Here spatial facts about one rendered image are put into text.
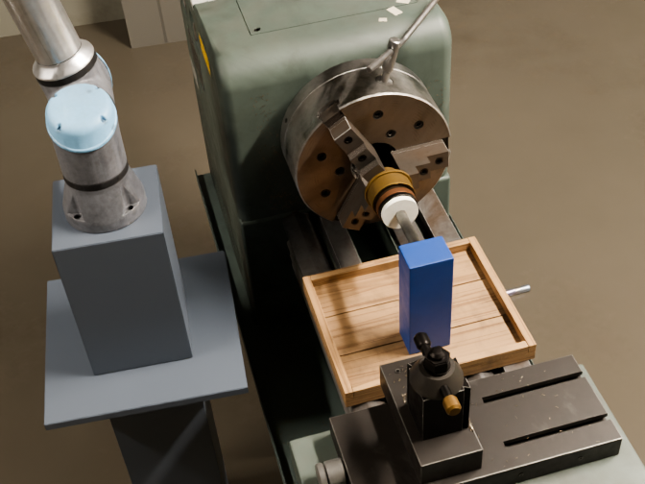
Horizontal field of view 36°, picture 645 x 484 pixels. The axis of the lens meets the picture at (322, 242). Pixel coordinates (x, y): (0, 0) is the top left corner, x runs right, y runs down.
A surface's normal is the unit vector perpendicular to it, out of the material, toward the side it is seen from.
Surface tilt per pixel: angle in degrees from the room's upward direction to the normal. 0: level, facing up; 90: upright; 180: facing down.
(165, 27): 90
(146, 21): 90
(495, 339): 0
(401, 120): 90
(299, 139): 62
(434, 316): 90
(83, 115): 7
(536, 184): 0
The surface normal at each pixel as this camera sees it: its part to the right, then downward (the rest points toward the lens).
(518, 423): -0.06, -0.73
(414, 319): 0.26, 0.65
